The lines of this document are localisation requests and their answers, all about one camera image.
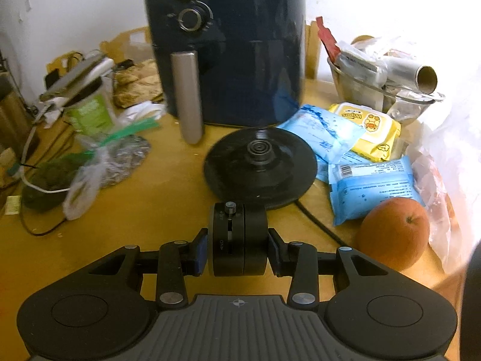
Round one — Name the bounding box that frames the grey power bank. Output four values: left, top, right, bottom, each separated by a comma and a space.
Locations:
38, 54, 114, 103

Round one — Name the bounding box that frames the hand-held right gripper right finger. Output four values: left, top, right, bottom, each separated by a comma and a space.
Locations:
268, 229, 380, 307

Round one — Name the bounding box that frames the foil roll cardboard core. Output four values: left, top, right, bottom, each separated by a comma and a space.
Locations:
382, 57, 439, 93

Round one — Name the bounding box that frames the clear plastic bag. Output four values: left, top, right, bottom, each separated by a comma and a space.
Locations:
409, 26, 481, 273

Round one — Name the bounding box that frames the black kettle base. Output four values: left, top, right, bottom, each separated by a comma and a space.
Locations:
203, 127, 329, 210

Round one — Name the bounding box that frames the red packet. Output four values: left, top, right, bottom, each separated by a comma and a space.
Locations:
315, 17, 341, 60

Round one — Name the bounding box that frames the clear bag of sunflower seeds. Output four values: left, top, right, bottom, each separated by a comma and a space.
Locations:
97, 134, 152, 189

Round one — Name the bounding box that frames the small yellow green sachet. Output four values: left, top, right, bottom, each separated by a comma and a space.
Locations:
5, 195, 22, 216

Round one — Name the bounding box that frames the dark blue air fryer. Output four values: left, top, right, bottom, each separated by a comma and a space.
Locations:
141, 0, 306, 146

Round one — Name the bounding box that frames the bagged flatbread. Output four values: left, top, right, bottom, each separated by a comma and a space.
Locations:
112, 59, 167, 108

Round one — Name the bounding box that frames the wooden chair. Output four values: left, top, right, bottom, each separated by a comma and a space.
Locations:
304, 20, 323, 80
46, 51, 88, 80
99, 26, 152, 61

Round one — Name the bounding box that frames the yellow wipes pack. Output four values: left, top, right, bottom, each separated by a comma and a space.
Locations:
328, 101, 403, 163

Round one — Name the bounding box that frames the orange fruit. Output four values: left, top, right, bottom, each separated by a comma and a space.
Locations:
355, 196, 431, 272

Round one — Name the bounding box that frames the green paper cup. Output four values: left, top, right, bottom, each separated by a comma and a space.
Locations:
65, 78, 118, 137

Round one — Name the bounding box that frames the steel electric kettle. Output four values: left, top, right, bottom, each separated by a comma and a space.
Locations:
0, 80, 31, 152

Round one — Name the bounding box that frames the black power cable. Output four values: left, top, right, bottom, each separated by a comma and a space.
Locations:
294, 199, 351, 246

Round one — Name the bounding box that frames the glass bowl of packets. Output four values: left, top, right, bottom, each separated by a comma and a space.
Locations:
326, 35, 446, 122

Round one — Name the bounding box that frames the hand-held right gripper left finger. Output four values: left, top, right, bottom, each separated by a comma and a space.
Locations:
86, 229, 208, 309

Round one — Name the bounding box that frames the black cylindrical clamp part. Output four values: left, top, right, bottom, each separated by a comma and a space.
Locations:
208, 202, 270, 278

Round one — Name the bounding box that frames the white plastic wrapper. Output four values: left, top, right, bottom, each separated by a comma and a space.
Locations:
119, 101, 168, 127

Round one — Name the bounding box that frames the blue wipes pack white label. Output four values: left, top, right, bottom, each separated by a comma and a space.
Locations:
327, 155, 426, 227

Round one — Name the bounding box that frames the bag of green vegetable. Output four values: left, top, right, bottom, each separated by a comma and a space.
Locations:
22, 147, 102, 221

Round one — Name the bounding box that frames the white cable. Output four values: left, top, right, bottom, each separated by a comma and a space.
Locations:
20, 104, 73, 195

